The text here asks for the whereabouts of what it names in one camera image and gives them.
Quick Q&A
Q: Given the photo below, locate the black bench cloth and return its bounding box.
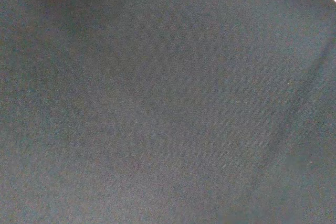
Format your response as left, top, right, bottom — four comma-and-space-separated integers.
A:
0, 0, 336, 224

